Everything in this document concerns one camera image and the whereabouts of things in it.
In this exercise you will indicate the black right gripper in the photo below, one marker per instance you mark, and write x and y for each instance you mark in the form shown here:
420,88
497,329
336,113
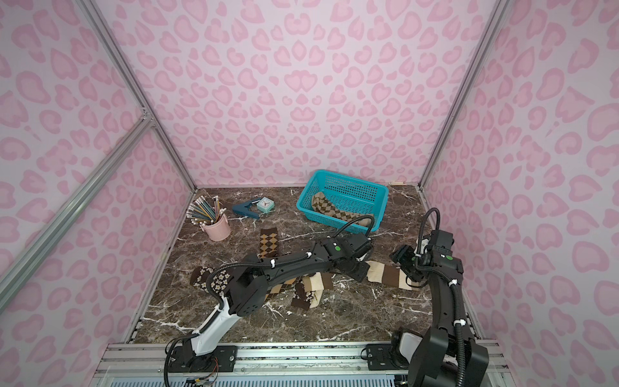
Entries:
404,256

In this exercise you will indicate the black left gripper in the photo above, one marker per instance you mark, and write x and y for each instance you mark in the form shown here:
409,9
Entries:
355,266

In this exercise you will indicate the brown cream striped sock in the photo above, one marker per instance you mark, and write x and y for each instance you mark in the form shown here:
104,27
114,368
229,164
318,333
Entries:
390,276
308,290

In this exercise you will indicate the beige green argyle sock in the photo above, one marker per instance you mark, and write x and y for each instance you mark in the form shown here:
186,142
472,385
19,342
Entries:
321,204

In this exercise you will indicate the brown daisy pattern sock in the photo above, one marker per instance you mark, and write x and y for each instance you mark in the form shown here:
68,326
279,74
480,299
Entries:
201,279

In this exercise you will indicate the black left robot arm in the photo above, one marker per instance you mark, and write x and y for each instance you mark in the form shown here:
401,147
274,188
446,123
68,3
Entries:
241,288

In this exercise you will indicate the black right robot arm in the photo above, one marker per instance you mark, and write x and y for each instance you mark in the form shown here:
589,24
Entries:
448,354

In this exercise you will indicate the teal plastic mesh basket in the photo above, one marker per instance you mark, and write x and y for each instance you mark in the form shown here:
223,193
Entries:
346,193

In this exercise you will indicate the brown yellow argyle sock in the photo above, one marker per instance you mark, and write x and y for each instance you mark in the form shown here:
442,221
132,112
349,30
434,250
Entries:
281,287
269,243

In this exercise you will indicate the small mint alarm clock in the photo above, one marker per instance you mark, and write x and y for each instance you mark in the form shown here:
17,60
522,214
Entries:
265,205

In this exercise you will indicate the dark teal stapler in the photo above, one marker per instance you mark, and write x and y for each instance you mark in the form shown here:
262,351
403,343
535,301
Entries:
245,209

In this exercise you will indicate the pink metal pencil cup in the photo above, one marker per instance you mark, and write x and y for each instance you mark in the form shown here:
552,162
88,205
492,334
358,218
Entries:
218,231

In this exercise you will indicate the bundle of coloured pencils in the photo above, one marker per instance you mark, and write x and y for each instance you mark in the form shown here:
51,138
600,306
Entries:
205,212

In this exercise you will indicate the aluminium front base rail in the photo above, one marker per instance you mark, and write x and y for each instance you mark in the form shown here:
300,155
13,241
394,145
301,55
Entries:
254,364

